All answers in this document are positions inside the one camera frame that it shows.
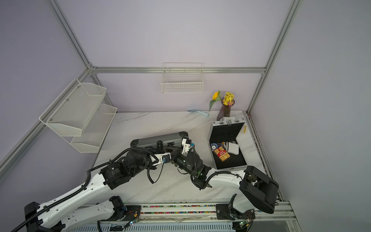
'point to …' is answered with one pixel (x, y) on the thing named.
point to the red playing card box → (221, 153)
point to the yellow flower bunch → (228, 100)
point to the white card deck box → (233, 148)
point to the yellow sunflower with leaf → (216, 97)
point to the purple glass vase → (224, 110)
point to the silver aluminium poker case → (221, 132)
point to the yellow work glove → (244, 132)
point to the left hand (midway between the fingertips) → (156, 150)
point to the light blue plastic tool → (199, 111)
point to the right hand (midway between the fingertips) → (162, 150)
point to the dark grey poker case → (170, 139)
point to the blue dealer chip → (214, 144)
